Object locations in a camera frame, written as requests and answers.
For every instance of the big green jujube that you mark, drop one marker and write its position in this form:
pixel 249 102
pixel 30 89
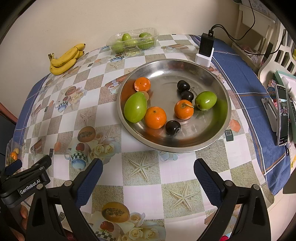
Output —
pixel 205 100

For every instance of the white charging dock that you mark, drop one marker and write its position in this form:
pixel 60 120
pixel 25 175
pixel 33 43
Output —
pixel 202 60

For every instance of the orange mandarin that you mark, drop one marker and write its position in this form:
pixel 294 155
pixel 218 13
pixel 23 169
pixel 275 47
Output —
pixel 143 84
pixel 155 117
pixel 183 110

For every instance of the checkered printed tablecloth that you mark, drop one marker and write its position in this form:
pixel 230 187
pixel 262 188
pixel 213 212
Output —
pixel 143 185

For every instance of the stainless steel basin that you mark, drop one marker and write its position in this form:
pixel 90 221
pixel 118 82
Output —
pixel 166 76

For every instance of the batch of green jujubes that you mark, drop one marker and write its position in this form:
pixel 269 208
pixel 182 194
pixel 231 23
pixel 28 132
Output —
pixel 126 37

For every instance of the black smartphone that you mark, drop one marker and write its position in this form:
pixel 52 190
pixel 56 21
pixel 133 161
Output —
pixel 282 115

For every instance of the small white bottle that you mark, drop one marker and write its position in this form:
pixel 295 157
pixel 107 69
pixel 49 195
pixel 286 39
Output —
pixel 286 85

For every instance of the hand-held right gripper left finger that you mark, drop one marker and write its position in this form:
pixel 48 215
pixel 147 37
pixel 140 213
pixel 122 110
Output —
pixel 90 183

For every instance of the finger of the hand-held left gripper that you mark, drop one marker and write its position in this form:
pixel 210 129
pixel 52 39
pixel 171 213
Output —
pixel 13 167
pixel 41 162

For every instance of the clear bag with orange fruit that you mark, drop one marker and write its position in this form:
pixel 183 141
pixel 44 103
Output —
pixel 13 155

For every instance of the white box teal edge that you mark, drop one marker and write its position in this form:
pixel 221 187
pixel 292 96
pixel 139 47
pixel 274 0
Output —
pixel 291 81

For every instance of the white printed paper sheet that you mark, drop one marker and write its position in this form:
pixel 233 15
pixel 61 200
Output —
pixel 263 10

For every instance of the clear plastic clamshell container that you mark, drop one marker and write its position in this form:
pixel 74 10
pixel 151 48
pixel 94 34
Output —
pixel 150 30

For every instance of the white wooden chair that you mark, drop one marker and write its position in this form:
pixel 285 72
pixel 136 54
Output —
pixel 241 23

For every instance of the clear bag pink contents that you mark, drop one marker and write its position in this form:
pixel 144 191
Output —
pixel 254 59

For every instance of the colourful printed can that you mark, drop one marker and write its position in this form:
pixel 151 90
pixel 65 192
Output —
pixel 271 89

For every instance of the person's left hand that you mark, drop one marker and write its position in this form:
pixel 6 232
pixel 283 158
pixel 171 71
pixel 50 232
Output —
pixel 23 212

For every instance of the small yellow green object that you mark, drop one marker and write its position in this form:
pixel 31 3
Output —
pixel 294 55

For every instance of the dark cherry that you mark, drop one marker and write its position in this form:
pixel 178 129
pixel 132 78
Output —
pixel 183 85
pixel 173 128
pixel 187 95

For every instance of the green mango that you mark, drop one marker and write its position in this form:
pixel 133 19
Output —
pixel 135 107

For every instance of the black remote control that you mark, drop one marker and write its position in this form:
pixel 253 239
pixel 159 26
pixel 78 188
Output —
pixel 291 111

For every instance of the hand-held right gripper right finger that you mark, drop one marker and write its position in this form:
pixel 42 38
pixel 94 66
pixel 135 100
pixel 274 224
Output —
pixel 207 180

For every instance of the yellow printed paper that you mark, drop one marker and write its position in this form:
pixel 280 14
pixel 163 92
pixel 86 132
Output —
pixel 293 160

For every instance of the grey phone stand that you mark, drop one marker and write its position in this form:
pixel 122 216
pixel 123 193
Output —
pixel 268 109

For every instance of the yellow banana bunch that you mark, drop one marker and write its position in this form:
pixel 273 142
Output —
pixel 64 61

